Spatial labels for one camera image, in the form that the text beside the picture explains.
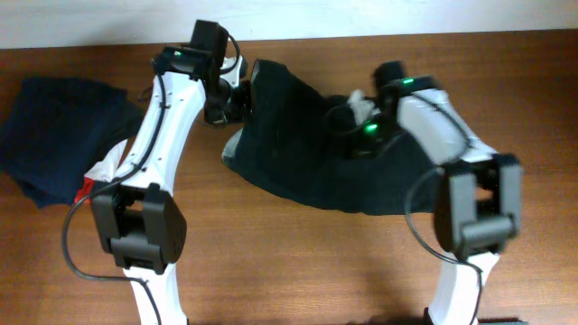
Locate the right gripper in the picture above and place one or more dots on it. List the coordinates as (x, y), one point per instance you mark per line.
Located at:
(359, 144)

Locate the folded dark grey garment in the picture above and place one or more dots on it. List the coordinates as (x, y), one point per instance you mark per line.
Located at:
(125, 124)

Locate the folded navy blue garment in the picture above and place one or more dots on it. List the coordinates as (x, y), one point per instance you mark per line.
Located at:
(53, 135)

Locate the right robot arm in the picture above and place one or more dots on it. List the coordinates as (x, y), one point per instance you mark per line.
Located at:
(478, 206)

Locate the folded red garment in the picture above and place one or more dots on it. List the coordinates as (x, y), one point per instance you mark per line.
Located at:
(85, 190)

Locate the black shorts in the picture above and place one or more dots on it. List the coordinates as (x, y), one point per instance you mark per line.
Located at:
(284, 148)

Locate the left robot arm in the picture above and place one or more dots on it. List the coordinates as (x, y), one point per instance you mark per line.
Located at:
(138, 221)

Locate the folded white garment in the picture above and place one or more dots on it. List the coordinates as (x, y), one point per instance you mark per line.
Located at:
(105, 169)

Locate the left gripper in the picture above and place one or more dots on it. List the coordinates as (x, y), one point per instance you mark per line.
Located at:
(245, 109)

